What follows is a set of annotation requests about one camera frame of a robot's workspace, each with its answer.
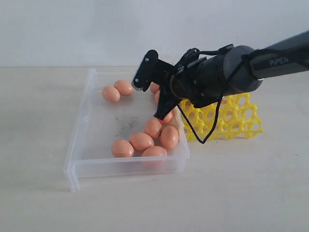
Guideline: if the brown egg frontmost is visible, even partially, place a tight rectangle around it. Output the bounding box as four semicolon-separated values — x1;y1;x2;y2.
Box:
142;146;167;169

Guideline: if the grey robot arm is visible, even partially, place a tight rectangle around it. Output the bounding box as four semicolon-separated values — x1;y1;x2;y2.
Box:
154;31;309;119

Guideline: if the clear plastic bin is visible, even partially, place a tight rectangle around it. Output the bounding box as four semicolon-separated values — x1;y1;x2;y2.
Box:
63;68;190;192

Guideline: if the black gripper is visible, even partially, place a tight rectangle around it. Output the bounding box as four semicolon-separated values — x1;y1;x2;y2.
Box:
154;60;193;120

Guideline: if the brown egg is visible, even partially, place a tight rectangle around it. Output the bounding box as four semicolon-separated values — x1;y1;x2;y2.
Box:
160;125;179;149
150;82;160;94
102;86;120;103
154;91;160;104
144;118;162;140
114;80;133;96
159;111;174;125
111;139;134;158
129;132;155;151

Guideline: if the yellow plastic egg tray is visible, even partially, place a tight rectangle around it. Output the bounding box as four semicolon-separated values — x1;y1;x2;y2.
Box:
180;93;263;140

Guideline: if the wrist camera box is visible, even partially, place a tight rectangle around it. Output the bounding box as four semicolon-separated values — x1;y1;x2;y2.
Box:
131;49;159;92

